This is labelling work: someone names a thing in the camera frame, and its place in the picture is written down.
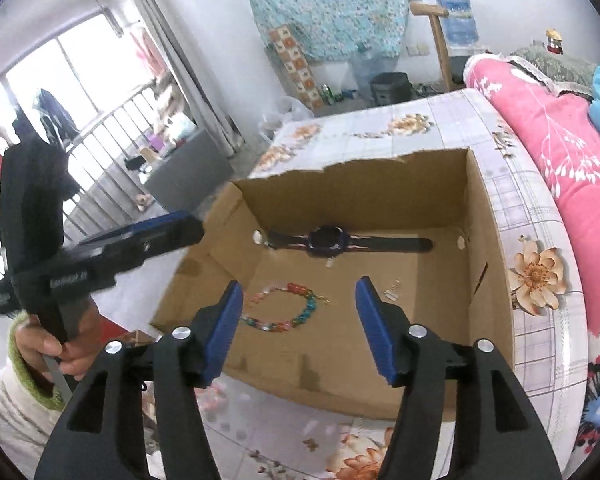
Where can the black wrist watch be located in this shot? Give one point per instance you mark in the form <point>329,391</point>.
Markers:
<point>327,240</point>

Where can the clear plastic jug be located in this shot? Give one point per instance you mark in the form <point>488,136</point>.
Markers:
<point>365,72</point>

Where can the grey-green lace cloth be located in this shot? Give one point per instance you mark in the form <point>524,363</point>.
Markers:
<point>555,67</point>

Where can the silver earring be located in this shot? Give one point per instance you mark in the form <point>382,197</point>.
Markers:
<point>392,294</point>

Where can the dark hanging garment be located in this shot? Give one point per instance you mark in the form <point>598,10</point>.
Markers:
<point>50,115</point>

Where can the pink hanging garment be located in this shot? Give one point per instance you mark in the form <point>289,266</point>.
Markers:
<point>147,52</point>

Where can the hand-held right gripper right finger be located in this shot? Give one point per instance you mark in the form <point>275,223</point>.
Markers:
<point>375,330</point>

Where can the person's left forearm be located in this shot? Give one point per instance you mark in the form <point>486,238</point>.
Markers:
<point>10,410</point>

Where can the metal railing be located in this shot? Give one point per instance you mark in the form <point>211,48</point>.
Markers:
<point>111,127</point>

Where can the wall socket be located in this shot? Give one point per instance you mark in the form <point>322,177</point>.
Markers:
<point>417,50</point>

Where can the orange patterned panel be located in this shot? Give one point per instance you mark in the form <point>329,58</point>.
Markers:
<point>295,65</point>

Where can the white plastic bag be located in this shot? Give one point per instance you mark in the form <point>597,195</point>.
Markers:
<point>285,110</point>

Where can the green can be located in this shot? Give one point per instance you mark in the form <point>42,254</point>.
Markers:
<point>327,94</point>

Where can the brown cardboard box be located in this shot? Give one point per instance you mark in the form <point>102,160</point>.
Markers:
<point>330,350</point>

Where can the pile of folded bedding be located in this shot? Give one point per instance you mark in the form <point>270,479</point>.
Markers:
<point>175,120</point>

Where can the pink floral quilt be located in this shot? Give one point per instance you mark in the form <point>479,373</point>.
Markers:
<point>555,135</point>

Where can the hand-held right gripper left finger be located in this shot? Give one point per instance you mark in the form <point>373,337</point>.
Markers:
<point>225,330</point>

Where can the teal floral wall cloth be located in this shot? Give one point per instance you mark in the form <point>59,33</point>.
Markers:
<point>330,10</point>

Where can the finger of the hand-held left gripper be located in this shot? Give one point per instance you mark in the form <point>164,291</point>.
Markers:
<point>145,226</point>
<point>165,247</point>

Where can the person's left hand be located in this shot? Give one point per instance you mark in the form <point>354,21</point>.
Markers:
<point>87,345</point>

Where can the black round container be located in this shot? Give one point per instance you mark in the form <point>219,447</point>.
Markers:
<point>390,87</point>

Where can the grey cabinet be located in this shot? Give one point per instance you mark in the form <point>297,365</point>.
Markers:
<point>190,175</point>

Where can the small jar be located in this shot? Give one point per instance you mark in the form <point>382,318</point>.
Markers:
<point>555,40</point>

